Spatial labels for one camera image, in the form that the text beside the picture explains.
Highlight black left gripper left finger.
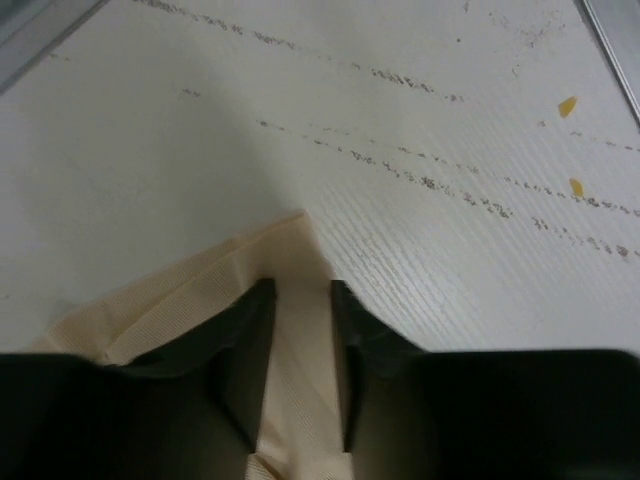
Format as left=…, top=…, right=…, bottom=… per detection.
left=1, top=279, right=276, bottom=479

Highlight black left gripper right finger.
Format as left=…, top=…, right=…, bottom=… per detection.
left=331, top=281, right=639, bottom=479

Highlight beige trousers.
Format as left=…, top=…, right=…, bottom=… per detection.
left=29, top=212, right=353, bottom=479

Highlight yellow tape scrap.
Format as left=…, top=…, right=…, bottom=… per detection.
left=558, top=96, right=578, bottom=119
left=569, top=178, right=584, bottom=198

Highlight aluminium frame rail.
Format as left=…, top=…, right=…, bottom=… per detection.
left=1, top=0, right=106, bottom=94
left=576, top=0, right=639, bottom=124

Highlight right aluminium frame rail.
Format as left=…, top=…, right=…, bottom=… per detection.
left=576, top=0, right=639, bottom=124

